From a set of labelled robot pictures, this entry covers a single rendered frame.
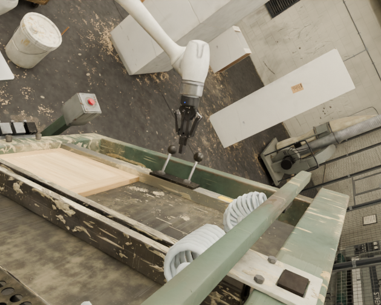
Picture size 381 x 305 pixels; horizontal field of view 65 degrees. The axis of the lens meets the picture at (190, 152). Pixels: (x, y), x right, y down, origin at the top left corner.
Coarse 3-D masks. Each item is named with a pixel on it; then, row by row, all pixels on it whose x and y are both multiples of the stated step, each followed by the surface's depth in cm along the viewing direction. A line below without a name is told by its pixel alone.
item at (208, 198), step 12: (72, 144) 141; (84, 156) 132; (96, 156) 128; (108, 156) 130; (120, 168) 121; (132, 168) 118; (144, 168) 120; (144, 180) 115; (156, 180) 112; (180, 192) 107; (192, 192) 104; (204, 192) 103; (204, 204) 102; (216, 204) 100; (228, 204) 98
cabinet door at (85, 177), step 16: (16, 160) 114; (32, 160) 116; (48, 160) 119; (64, 160) 122; (80, 160) 125; (48, 176) 103; (64, 176) 105; (80, 176) 107; (96, 176) 110; (112, 176) 113; (128, 176) 114; (80, 192) 93; (96, 192) 98
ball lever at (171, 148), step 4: (168, 148) 115; (172, 148) 114; (176, 148) 115; (172, 152) 115; (168, 156) 115; (168, 160) 115; (164, 164) 114; (164, 168) 114; (160, 172) 113; (164, 172) 113
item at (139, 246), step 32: (0, 160) 94; (0, 192) 87; (32, 192) 79; (64, 192) 78; (256, 192) 48; (64, 224) 73; (96, 224) 67; (128, 224) 67; (128, 256) 63; (160, 256) 58; (192, 256) 59; (256, 256) 54; (224, 288) 51; (256, 288) 46; (320, 288) 48
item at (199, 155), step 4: (196, 152) 110; (200, 152) 110; (196, 156) 109; (200, 156) 109; (196, 160) 109; (200, 160) 109; (196, 164) 109; (192, 168) 109; (192, 172) 108; (184, 180) 107; (188, 180) 107; (188, 184) 106
